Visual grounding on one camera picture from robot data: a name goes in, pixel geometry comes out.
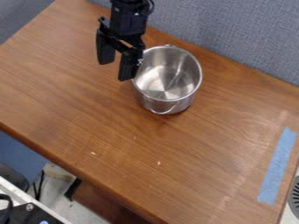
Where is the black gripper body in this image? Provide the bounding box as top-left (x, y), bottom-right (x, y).
top-left (98, 0), bottom-right (155, 58)

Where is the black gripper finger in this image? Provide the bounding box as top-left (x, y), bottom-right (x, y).
top-left (97, 30), bottom-right (117, 65)
top-left (118, 47), bottom-right (145, 81)

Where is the stainless steel pot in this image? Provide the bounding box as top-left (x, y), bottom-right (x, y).
top-left (133, 45), bottom-right (203, 116)

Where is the black round chair base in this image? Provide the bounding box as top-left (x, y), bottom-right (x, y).
top-left (0, 163), bottom-right (30, 192)

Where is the blue tape strip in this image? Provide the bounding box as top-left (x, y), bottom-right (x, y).
top-left (257, 127), bottom-right (298, 206)

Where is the black device bottom left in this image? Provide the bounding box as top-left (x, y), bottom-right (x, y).
top-left (0, 193), bottom-right (64, 224)

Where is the dark fan grille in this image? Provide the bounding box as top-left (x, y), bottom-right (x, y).
top-left (289, 176), bottom-right (299, 220)

